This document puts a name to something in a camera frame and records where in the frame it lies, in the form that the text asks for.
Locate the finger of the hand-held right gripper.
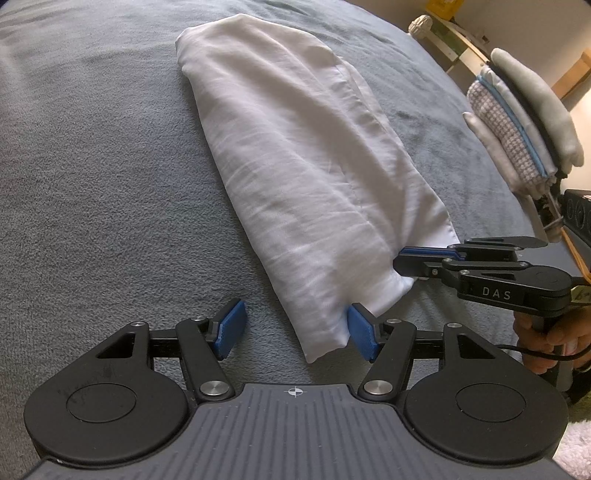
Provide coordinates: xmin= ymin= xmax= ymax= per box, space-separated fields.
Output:
xmin=398 ymin=246 xmax=468 ymax=261
xmin=393 ymin=256 xmax=455 ymax=281

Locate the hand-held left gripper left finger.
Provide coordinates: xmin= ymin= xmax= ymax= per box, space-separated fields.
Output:
xmin=96 ymin=298 xmax=246 ymax=401

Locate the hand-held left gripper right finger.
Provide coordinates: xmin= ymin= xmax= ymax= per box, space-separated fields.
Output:
xmin=347 ymin=303 xmax=496 ymax=401

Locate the white button shirt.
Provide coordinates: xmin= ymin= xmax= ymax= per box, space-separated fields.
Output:
xmin=174 ymin=14 xmax=461 ymax=364

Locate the stack of folded clothes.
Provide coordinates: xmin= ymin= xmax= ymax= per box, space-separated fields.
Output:
xmin=463 ymin=47 xmax=585 ymax=200

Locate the person's right hand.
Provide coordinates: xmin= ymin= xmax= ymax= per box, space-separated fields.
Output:
xmin=513 ymin=305 xmax=591 ymax=376

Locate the black electronic box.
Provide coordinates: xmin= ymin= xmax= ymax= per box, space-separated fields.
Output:
xmin=562 ymin=188 xmax=591 ymax=245

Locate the white fleece robe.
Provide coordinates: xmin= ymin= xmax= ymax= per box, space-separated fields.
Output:
xmin=551 ymin=413 xmax=591 ymax=480

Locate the grey blanket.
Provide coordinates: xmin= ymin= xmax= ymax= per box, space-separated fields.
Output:
xmin=0 ymin=0 xmax=583 ymax=462

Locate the white wooden shelf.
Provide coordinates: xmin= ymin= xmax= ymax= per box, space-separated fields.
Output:
xmin=427 ymin=18 xmax=497 ymax=75

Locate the yellow box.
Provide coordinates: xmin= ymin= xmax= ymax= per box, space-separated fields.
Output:
xmin=425 ymin=0 xmax=463 ymax=20

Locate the black cable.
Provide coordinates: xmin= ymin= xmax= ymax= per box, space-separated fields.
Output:
xmin=500 ymin=344 xmax=591 ymax=363

